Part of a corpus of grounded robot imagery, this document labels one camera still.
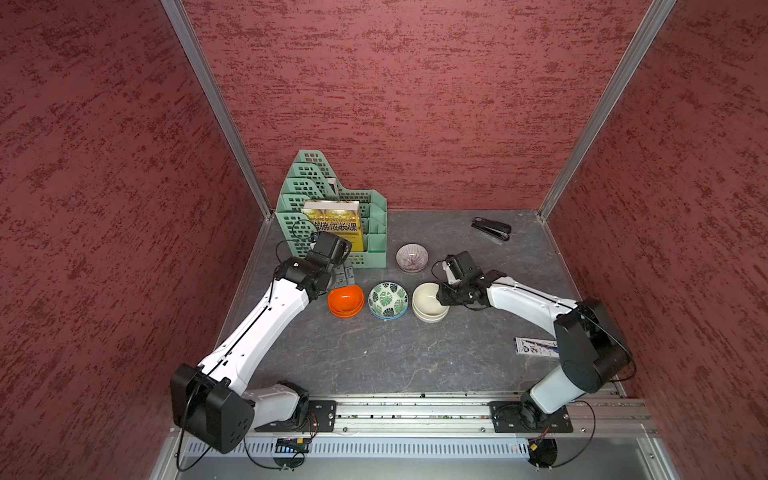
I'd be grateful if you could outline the cream bowl front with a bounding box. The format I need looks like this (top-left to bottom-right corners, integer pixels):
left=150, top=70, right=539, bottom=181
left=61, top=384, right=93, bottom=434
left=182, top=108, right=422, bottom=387
left=412, top=282, right=450, bottom=323

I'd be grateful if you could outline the orange bowl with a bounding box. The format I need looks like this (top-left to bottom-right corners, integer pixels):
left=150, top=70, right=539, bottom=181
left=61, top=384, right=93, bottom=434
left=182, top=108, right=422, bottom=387
left=327, top=285, right=365, bottom=319

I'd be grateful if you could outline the purple striped bowl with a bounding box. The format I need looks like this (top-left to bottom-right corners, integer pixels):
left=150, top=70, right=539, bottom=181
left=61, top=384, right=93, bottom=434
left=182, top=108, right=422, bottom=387
left=395, top=243, right=429, bottom=274

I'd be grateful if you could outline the large green leaf bowl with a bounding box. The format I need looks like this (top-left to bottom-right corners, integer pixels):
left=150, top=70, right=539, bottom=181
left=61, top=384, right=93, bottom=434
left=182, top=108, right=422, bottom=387
left=368, top=282, right=409, bottom=321

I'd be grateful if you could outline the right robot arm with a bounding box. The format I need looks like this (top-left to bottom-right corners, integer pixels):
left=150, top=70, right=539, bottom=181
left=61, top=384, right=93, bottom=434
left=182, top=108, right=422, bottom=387
left=437, top=251, right=635, bottom=424

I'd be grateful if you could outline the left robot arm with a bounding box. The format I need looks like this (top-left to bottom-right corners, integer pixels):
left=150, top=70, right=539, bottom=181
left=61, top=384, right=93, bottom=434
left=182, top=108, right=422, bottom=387
left=170, top=232, right=351, bottom=454

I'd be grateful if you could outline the yellow book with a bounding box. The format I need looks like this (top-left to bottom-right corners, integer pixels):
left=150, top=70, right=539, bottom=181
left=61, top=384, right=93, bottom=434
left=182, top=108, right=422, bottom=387
left=301, top=200, right=365, bottom=252

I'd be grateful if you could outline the black stapler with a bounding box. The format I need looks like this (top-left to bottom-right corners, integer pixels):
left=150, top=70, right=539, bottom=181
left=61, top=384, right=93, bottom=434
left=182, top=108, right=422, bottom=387
left=471, top=217, right=511, bottom=241

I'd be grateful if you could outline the mint green file organizer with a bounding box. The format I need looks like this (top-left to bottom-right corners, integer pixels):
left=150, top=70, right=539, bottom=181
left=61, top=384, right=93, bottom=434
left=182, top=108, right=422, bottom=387
left=276, top=150, right=388, bottom=269

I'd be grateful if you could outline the white printed card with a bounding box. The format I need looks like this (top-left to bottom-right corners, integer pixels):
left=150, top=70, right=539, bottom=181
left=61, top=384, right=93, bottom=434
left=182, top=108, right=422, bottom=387
left=514, top=337, right=559, bottom=358

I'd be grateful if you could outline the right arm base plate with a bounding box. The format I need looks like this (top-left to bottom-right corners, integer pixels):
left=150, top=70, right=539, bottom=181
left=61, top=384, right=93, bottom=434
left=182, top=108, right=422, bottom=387
left=488, top=401, right=574, bottom=435

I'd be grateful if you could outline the right base cable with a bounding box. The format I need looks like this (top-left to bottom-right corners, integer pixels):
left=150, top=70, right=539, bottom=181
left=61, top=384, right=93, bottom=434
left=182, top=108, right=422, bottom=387
left=527, top=400, right=598, bottom=470

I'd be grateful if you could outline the base cable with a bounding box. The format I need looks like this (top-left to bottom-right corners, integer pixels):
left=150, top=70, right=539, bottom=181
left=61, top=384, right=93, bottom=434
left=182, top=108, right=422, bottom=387
left=527, top=400, right=598, bottom=470
left=239, top=413, right=319, bottom=471

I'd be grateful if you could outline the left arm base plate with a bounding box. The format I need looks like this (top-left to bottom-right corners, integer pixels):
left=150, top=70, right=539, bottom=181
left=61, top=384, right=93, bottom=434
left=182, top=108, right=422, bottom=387
left=254, top=400, right=338, bottom=434

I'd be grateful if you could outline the left base cable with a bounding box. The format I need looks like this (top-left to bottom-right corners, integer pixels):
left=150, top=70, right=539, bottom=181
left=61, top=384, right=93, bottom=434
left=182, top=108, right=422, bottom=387
left=239, top=413, right=319, bottom=471

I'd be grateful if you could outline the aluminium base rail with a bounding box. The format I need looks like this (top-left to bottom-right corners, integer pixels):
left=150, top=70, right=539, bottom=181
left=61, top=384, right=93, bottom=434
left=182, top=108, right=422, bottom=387
left=173, top=392, right=658, bottom=439

